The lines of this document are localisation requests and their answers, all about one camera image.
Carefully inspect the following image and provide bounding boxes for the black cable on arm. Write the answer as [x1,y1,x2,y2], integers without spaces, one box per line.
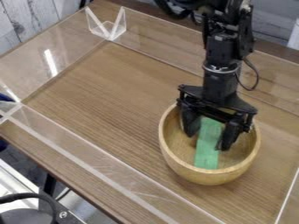
[235,56,260,91]

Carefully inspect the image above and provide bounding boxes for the blue object at left edge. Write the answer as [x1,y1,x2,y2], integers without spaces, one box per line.
[0,93,14,102]

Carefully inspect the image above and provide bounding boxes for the wooden brown bowl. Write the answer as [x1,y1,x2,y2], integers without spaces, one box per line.
[157,104,261,186]

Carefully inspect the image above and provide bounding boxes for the clear acrylic enclosure wall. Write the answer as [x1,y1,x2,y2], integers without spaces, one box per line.
[0,3,299,224]

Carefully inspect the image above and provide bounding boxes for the black table leg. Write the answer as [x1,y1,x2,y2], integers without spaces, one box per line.
[42,174,57,196]

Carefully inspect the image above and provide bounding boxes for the green rectangular block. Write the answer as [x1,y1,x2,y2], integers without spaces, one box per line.
[193,117,223,170]

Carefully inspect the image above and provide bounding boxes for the black cable lower left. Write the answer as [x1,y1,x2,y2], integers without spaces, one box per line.
[0,192,57,224]

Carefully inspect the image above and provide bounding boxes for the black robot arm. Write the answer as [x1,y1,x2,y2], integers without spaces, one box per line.
[153,0,257,151]

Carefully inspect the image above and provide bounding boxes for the black metal bracket with screw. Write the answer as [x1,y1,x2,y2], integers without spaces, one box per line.
[38,192,86,224]

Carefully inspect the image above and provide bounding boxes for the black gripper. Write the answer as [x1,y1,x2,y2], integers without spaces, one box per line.
[176,63,257,151]

